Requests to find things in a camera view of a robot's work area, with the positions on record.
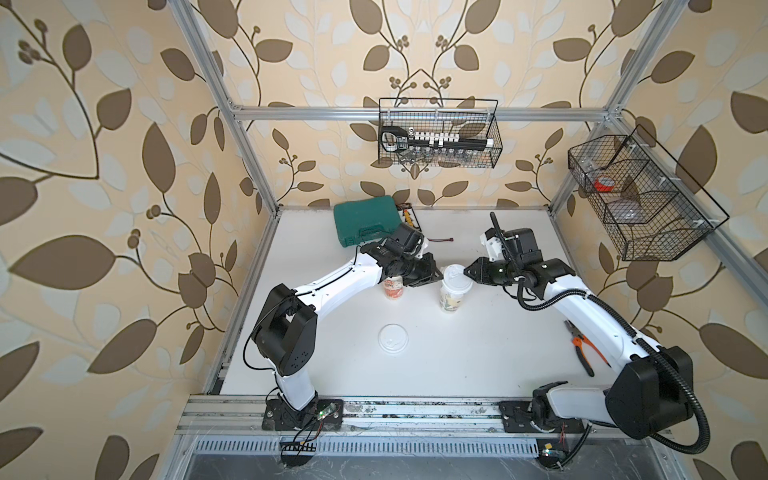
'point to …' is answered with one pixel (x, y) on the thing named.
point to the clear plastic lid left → (393, 338)
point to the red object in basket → (604, 184)
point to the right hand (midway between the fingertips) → (466, 272)
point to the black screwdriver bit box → (408, 214)
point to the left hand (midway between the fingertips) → (441, 274)
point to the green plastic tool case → (365, 221)
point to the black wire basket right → (653, 208)
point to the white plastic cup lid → (455, 281)
